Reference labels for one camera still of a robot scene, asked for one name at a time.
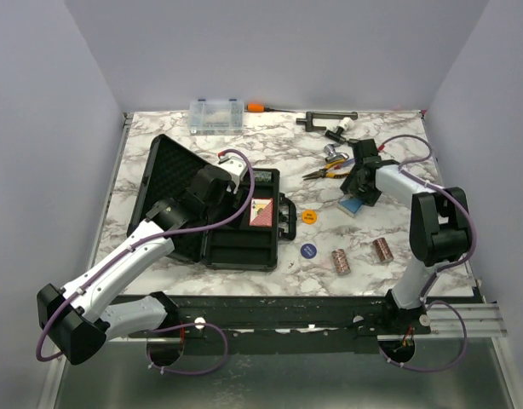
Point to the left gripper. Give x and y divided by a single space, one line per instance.
230 190

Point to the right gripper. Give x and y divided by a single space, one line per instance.
370 198

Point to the blue playing card deck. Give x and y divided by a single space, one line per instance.
351 206

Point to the red playing card deck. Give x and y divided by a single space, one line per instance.
261 213

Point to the peach blue poker chip stack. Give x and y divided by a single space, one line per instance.
340 262

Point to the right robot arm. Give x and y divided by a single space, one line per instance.
441 232

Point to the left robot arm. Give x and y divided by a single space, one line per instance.
78 318

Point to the chrome metal fitting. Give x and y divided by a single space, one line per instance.
332 155

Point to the green chip stack in case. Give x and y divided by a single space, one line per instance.
263 176

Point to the black foam-lined poker case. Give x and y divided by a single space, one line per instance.
169 171

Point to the black white cylinder tool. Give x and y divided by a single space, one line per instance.
336 135

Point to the orange big blind button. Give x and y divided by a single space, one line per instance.
309 216

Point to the clear plastic organizer box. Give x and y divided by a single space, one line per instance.
213 117

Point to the orange black poker chip stack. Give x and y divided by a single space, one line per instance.
383 252

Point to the black metal clamp tool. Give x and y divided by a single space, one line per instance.
310 116

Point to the blue small blind button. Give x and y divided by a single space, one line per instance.
309 251

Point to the yellow handled needle-nose pliers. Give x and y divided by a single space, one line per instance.
328 171

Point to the orange handled screwdriver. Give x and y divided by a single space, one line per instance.
259 108

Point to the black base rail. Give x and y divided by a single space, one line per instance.
293 325

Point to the aluminium extrusion frame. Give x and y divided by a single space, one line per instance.
483 320

